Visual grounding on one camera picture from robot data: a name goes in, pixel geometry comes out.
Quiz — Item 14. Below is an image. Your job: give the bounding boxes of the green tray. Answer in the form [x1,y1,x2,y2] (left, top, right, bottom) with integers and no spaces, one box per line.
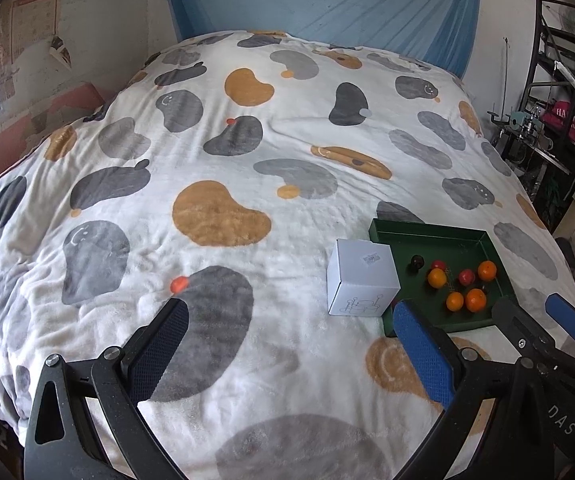
[369,218,517,338]

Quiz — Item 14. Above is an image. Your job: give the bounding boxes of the black metal shelf rack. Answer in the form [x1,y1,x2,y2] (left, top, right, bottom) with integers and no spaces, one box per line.
[487,107,555,146]
[510,0,575,231]

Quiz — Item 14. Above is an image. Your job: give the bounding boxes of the blue mesh curtain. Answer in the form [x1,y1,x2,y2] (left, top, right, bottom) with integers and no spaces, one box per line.
[162,0,483,78]

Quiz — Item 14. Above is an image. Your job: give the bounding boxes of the torn paper on wall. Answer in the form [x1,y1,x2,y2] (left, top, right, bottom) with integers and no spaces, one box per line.
[47,35,74,71]

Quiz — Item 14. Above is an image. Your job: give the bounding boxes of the pink bag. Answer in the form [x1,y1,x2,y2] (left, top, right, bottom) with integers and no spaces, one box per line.
[542,100,575,136]

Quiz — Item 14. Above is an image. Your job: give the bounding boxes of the white cardboard box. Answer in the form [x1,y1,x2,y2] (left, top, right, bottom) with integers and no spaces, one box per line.
[327,239,401,318]

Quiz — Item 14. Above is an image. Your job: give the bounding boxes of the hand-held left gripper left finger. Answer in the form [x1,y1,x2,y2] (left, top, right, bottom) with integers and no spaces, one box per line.
[23,297,190,480]

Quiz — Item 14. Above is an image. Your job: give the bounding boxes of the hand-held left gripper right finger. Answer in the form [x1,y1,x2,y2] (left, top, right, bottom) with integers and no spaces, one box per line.
[391,300,551,480]

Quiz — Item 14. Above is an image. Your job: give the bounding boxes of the white blanket with bean print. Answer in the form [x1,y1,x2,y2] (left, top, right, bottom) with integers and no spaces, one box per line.
[0,30,575,480]

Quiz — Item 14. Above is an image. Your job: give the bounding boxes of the red wall calendar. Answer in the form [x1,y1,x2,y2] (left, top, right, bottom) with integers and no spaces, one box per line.
[10,0,63,66]

